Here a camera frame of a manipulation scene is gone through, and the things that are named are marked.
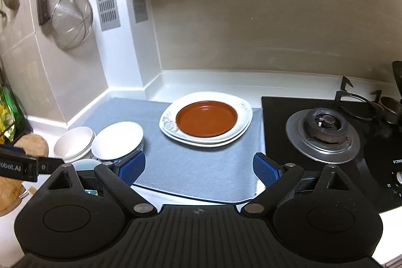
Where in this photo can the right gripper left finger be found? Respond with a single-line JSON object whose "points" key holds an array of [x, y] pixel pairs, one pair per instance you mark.
{"points": [[116, 179]]}

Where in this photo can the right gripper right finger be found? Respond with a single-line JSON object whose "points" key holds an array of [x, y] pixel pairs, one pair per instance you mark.
{"points": [[280, 181]]}

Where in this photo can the white blue-rimmed bowl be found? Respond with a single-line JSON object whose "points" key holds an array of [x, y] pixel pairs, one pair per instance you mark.
{"points": [[117, 140]]}

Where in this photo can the turquoise glazed bowl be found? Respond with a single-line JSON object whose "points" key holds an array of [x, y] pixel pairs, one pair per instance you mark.
{"points": [[85, 170]]}

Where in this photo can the cream bowls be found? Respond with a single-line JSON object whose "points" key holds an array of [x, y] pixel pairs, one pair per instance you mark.
{"points": [[74, 144]]}

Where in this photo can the brown terracotta plate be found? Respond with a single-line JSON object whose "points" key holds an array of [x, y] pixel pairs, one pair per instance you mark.
{"points": [[206, 118]]}

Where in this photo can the wooden cutting board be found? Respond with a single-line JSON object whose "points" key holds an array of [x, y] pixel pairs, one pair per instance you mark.
{"points": [[12, 189]]}

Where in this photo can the black spice rack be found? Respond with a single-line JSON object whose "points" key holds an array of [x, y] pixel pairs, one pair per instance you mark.
{"points": [[22, 126]]}

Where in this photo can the green yellow snack bag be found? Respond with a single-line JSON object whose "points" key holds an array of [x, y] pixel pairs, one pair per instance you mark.
{"points": [[9, 116]]}

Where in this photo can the grey drying mat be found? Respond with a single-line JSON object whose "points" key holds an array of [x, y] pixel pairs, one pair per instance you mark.
{"points": [[223, 174]]}

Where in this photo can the black gas stove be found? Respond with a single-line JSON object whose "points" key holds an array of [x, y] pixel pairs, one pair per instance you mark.
{"points": [[313, 133]]}

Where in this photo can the far white floral plate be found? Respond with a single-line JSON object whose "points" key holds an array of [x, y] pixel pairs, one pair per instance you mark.
{"points": [[168, 125]]}

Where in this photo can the black pot support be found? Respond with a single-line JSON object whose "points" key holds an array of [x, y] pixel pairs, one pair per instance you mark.
{"points": [[357, 106]]}

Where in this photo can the stove control knob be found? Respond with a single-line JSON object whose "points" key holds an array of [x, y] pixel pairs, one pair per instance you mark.
{"points": [[399, 177]]}

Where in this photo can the wire mesh strainer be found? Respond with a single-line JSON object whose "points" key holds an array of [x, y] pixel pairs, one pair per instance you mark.
{"points": [[71, 23]]}

